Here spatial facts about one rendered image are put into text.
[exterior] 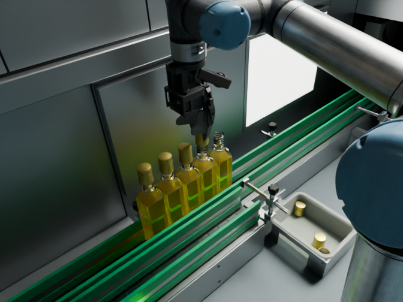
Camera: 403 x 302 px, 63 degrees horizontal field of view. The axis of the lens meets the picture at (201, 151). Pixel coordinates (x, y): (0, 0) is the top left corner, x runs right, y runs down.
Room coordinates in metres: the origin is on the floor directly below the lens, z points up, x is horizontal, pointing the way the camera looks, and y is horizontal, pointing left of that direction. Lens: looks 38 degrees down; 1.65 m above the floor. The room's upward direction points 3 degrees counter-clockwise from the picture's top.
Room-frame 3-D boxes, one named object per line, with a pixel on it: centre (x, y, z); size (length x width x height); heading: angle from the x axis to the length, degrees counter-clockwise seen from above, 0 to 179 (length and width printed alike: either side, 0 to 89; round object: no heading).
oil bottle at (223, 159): (0.72, -0.05, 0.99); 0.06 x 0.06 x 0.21; 37
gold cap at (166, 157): (0.61, 0.09, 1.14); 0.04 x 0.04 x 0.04
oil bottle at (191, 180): (0.65, 0.04, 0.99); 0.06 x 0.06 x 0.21; 37
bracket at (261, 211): (0.67, -0.16, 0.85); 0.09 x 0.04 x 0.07; 38
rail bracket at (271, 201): (0.66, -0.18, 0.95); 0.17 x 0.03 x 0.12; 38
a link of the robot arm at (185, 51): (0.67, 0.01, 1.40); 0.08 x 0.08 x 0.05
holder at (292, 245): (0.68, -0.31, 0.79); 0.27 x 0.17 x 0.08; 38
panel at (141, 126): (0.95, -0.13, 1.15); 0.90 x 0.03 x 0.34; 128
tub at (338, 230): (0.65, -0.33, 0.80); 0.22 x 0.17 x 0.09; 38
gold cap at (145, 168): (0.58, 0.13, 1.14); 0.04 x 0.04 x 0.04
